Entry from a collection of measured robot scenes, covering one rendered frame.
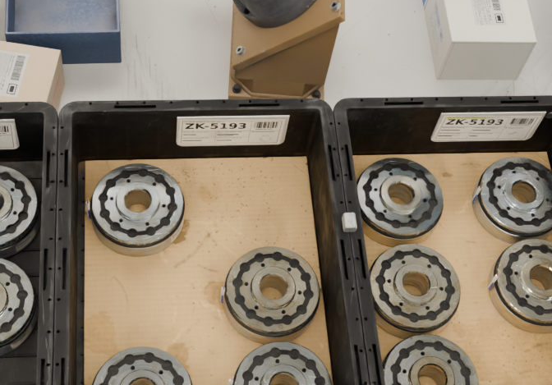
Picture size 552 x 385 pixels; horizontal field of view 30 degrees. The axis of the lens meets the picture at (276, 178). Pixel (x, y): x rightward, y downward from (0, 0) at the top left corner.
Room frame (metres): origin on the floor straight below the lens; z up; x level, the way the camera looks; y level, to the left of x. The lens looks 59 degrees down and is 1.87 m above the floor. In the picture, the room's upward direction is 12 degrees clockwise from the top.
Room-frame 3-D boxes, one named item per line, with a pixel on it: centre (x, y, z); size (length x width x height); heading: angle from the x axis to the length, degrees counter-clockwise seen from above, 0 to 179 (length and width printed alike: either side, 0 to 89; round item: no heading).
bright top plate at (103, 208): (0.53, 0.14, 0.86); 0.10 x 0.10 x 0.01
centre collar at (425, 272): (0.50, -0.17, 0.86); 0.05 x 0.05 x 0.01
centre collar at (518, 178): (0.64, -0.29, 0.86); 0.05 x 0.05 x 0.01
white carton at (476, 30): (1.02, -0.23, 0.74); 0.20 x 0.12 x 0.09; 14
